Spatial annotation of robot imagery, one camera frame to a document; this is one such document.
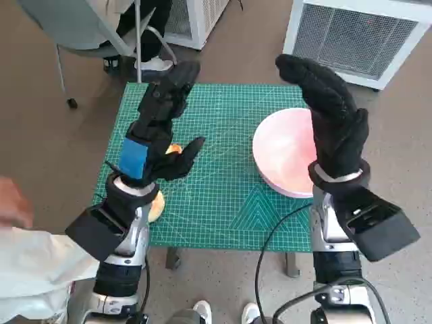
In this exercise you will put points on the black gloved right hand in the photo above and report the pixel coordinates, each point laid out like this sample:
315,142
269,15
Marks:
334,128

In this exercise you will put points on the black left hand blue tape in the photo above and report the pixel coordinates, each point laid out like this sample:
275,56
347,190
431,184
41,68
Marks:
158,108

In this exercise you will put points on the long toy bread loaf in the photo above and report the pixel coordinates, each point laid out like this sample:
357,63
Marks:
173,148

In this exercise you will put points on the pink bowl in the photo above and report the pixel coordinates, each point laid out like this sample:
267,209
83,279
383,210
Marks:
280,148

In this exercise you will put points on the round toy bread bun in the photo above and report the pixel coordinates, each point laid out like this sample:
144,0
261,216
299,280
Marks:
157,209

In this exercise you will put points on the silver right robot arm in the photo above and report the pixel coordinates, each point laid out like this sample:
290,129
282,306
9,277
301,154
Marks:
332,266

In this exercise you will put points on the seated person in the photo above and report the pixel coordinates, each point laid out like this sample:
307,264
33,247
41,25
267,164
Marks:
148,30

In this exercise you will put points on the small white grilled cabinet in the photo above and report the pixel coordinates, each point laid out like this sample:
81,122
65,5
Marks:
192,23

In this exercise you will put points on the large white grilled air unit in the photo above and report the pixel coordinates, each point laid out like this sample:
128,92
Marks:
354,33

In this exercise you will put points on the green cutting mat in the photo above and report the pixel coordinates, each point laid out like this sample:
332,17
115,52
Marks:
219,189

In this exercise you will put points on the grey office chair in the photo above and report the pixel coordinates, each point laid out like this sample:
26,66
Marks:
77,30

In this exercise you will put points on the grey table leg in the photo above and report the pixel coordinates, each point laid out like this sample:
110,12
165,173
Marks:
293,266
173,258

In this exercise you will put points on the white shoe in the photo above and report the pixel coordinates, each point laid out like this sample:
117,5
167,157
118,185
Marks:
250,314
202,312

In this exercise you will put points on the person in white clothes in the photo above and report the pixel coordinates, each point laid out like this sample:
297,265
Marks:
30,266

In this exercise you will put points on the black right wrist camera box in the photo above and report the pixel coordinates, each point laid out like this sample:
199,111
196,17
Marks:
381,226

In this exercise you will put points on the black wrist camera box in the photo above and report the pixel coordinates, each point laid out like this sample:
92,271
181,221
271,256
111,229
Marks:
94,229
381,226

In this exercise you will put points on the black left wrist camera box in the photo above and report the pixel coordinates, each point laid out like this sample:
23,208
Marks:
94,229

